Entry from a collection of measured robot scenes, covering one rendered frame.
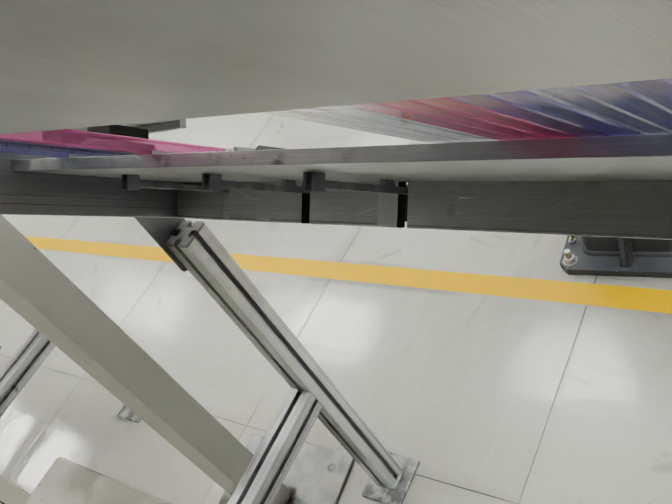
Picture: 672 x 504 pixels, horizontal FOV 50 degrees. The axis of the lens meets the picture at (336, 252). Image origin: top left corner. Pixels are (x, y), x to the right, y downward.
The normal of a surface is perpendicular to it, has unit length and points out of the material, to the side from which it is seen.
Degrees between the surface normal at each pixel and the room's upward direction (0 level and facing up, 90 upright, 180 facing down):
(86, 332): 90
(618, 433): 0
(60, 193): 90
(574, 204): 42
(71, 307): 90
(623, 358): 0
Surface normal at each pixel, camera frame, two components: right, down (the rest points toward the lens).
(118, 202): 0.79, 0.06
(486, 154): -0.62, 0.02
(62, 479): -0.44, -0.66
